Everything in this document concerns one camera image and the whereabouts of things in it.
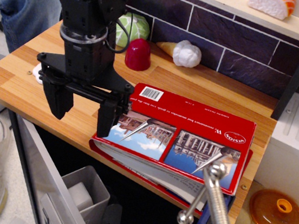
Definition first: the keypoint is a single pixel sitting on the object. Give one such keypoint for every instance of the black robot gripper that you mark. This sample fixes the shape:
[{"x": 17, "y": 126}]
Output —
[{"x": 86, "y": 68}]

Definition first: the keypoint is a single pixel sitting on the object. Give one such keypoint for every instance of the red hardcover book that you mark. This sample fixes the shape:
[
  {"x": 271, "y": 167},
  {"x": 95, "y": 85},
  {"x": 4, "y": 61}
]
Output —
[{"x": 169, "y": 140}]

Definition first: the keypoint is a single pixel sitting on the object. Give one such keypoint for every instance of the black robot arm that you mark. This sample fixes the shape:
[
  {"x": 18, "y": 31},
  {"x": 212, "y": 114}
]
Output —
[{"x": 91, "y": 16}]

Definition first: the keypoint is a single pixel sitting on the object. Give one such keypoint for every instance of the white toy piece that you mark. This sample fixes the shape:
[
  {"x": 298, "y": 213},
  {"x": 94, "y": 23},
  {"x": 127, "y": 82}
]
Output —
[{"x": 36, "y": 73}]

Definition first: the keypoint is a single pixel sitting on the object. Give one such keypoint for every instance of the dark red toy dome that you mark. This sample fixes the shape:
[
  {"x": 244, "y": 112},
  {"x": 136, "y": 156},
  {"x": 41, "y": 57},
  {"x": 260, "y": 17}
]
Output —
[{"x": 138, "y": 55}]

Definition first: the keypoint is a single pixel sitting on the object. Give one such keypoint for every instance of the green toy cabbage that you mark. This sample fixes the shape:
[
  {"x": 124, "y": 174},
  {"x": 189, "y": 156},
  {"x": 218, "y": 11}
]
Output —
[{"x": 135, "y": 25}]

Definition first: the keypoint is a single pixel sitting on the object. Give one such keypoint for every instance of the silver cabinet door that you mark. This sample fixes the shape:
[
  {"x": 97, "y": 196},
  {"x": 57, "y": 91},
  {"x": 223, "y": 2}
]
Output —
[{"x": 52, "y": 203}]

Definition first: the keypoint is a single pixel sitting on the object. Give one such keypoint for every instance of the grey plastic bin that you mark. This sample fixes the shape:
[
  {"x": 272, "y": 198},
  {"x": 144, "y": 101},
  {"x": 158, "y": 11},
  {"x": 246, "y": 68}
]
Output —
[{"x": 88, "y": 193}]

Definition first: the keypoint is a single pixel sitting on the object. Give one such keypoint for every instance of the white toy ice cream cone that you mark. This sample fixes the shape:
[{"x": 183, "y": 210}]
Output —
[{"x": 183, "y": 53}]

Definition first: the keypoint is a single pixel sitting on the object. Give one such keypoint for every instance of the blue jeans leg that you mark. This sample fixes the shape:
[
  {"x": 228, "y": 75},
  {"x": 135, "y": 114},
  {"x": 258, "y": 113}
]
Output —
[{"x": 22, "y": 20}]

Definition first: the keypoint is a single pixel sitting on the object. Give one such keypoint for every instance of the light wooden shelf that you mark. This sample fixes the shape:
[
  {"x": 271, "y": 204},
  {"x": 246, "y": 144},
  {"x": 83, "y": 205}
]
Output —
[{"x": 249, "y": 12}]

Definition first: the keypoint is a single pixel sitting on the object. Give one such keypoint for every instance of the white and orange toy sushi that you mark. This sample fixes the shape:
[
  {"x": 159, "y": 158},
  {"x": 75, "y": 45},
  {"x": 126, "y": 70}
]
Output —
[{"x": 280, "y": 9}]

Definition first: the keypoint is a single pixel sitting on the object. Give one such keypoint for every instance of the orange translucent pot lid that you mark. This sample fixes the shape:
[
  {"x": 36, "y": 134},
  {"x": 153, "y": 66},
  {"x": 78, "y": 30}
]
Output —
[{"x": 273, "y": 207}]

